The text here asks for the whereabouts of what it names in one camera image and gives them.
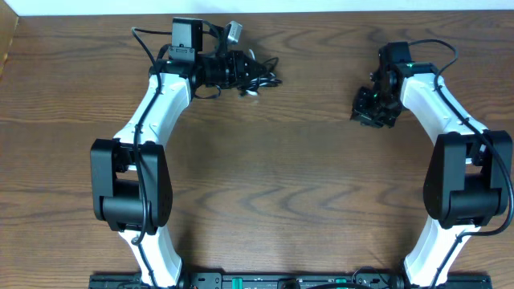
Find white USB cable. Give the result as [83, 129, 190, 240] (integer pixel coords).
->
[240, 48, 278, 97]

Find black USB cable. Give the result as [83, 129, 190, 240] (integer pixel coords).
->
[236, 55, 283, 97]

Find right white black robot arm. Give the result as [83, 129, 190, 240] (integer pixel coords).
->
[351, 57, 513, 288]

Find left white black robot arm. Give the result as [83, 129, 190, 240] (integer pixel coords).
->
[90, 48, 276, 288]

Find cardboard panel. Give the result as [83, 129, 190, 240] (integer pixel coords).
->
[0, 0, 18, 73]

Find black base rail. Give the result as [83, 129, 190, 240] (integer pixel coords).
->
[88, 271, 493, 289]

